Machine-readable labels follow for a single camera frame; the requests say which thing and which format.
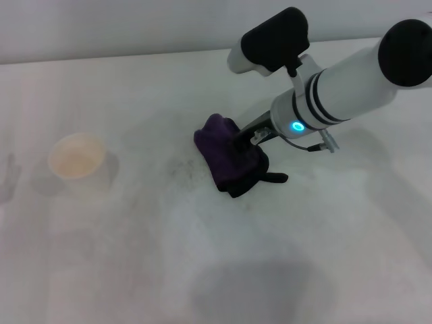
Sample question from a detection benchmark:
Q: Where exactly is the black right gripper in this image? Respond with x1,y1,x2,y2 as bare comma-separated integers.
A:
232,109,281,150

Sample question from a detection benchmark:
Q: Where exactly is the purple rag with black trim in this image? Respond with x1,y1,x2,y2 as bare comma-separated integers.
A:
193,113,290,199

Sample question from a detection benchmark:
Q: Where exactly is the white paper cup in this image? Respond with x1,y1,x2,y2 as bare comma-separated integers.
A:
47,132,111,197

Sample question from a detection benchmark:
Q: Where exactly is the clear cable plug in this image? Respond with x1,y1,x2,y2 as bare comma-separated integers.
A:
250,128,271,146

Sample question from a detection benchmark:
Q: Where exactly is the silver cable connector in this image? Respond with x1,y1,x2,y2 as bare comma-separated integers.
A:
318,129,340,153

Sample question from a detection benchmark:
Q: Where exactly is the black and white wrist camera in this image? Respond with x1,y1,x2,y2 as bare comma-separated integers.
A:
226,7,311,77

